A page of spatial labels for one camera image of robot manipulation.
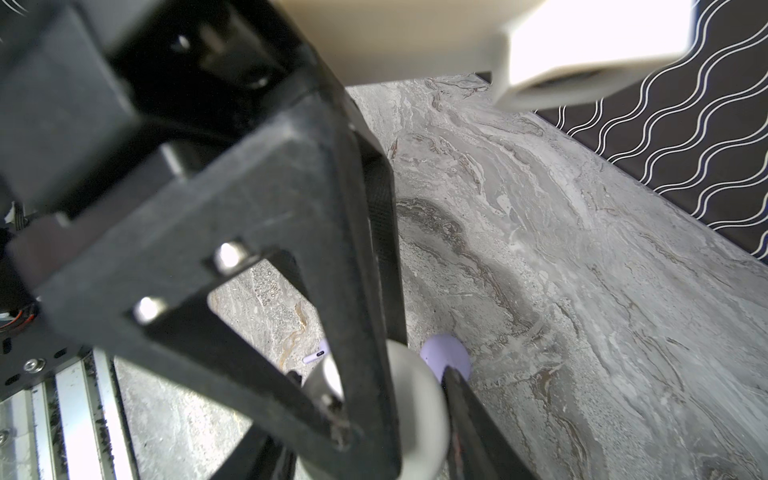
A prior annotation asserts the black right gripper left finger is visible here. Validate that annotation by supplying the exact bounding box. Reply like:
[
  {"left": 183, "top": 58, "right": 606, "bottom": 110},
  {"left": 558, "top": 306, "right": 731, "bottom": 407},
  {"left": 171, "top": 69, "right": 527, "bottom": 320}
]
[{"left": 211, "top": 407, "right": 297, "bottom": 479}]

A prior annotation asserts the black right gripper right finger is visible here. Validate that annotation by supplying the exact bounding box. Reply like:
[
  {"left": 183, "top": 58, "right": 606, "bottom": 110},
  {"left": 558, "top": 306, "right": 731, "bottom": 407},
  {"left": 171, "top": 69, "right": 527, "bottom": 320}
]
[{"left": 442, "top": 367, "right": 536, "bottom": 480}]

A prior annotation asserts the purple earbud charging case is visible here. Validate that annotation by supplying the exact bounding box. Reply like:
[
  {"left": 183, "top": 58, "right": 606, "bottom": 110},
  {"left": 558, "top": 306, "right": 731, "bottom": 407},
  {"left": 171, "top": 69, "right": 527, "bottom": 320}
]
[{"left": 420, "top": 334, "right": 471, "bottom": 383}]

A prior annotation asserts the white earbud charging case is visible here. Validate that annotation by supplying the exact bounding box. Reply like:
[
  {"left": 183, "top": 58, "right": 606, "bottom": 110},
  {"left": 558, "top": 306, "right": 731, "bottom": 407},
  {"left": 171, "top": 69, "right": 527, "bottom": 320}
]
[{"left": 302, "top": 340, "right": 451, "bottom": 479}]

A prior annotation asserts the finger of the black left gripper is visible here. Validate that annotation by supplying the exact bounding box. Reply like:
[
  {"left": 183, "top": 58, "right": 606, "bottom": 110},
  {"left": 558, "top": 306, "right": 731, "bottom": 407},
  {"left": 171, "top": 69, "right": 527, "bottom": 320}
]
[{"left": 14, "top": 95, "right": 407, "bottom": 479}]

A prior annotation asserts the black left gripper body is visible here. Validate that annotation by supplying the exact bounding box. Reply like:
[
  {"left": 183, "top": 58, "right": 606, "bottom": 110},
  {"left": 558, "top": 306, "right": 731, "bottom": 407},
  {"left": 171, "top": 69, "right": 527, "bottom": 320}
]
[{"left": 0, "top": 0, "right": 361, "bottom": 289}]

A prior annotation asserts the purple earbud left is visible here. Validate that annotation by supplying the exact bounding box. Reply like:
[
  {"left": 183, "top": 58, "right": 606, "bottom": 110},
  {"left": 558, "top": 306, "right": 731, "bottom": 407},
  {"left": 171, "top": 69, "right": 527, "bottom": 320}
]
[{"left": 302, "top": 339, "right": 330, "bottom": 364}]

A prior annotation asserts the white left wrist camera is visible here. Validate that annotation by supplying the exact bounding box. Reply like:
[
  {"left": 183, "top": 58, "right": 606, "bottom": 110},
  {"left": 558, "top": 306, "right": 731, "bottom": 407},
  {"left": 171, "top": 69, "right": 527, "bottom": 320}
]
[{"left": 277, "top": 0, "right": 697, "bottom": 111}]

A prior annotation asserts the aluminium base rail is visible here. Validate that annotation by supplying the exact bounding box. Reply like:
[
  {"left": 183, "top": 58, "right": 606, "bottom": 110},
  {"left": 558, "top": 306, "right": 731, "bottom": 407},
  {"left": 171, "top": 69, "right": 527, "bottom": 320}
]
[{"left": 1, "top": 349, "right": 140, "bottom": 479}]

